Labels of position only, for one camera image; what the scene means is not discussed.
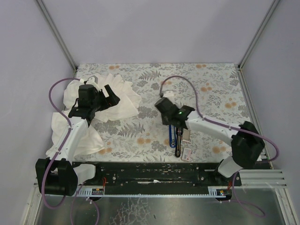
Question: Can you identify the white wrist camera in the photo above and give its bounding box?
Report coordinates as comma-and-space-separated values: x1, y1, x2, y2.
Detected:
79, 75, 100, 91
160, 90, 174, 102

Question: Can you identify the black stapler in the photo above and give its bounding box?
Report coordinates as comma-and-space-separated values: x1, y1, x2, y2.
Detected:
175, 128, 183, 158

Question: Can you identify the red white staple box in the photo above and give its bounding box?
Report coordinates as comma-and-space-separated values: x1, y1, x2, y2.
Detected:
181, 148, 192, 162

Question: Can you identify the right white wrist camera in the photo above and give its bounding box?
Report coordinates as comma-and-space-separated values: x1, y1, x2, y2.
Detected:
160, 90, 174, 102

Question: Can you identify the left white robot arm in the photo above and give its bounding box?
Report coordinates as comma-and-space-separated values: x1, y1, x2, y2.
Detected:
35, 84, 120, 196

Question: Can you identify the aluminium frame post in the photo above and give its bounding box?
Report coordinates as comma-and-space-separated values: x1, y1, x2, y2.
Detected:
34, 0, 78, 71
238, 0, 282, 70

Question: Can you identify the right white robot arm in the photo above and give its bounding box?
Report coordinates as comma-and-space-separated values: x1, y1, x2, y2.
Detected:
155, 97, 265, 178

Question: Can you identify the metal staple strip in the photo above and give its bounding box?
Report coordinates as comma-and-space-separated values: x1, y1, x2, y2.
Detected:
182, 129, 190, 143

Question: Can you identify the white cloth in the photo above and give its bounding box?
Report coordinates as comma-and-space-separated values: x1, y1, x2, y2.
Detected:
46, 73, 142, 156

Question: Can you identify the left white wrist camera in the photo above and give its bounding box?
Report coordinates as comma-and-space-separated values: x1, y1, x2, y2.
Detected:
79, 75, 100, 91

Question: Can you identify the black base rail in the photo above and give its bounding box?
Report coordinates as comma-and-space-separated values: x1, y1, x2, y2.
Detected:
85, 162, 241, 190

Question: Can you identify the left aluminium frame post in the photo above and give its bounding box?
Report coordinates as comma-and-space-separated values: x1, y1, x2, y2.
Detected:
34, 0, 78, 71

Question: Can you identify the floral tablecloth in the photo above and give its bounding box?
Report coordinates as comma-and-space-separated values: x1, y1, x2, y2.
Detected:
75, 63, 250, 162

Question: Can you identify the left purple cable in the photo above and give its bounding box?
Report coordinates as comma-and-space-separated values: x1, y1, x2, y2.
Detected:
40, 77, 101, 225

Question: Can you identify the blue stapler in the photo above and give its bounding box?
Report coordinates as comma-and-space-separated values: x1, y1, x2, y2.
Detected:
169, 125, 177, 148

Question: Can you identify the white slotted cable duct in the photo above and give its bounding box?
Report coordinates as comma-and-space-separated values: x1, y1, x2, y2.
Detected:
77, 186, 231, 198

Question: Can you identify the right aluminium frame post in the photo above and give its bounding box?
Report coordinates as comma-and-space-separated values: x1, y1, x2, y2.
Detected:
238, 0, 282, 70

